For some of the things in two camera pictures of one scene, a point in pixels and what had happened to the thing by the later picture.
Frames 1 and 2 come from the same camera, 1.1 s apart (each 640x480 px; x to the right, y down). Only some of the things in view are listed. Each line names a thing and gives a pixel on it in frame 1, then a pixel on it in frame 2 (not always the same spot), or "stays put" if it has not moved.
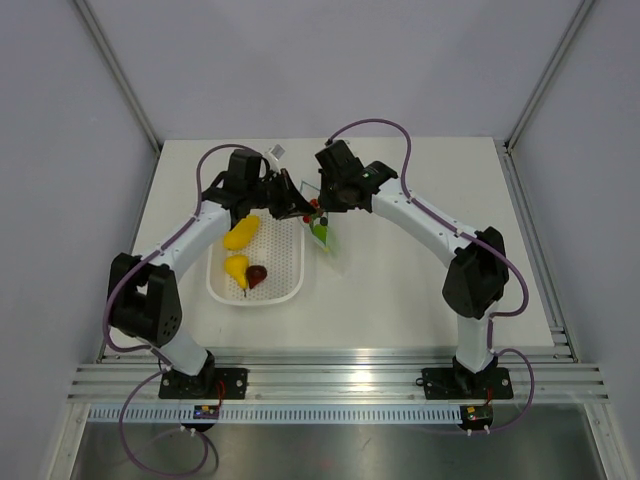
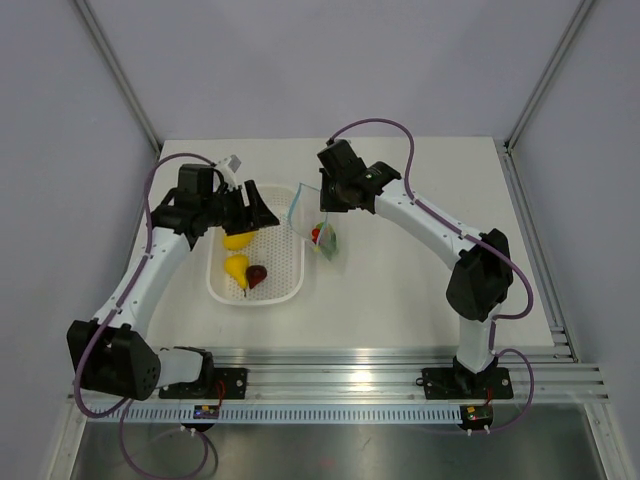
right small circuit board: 473,417 stays put
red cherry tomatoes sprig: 309,219 to 315,234
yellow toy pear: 237,266 stays put
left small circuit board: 206,412 stays put
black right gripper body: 331,198 stays put
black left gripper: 286,208 to 243,224
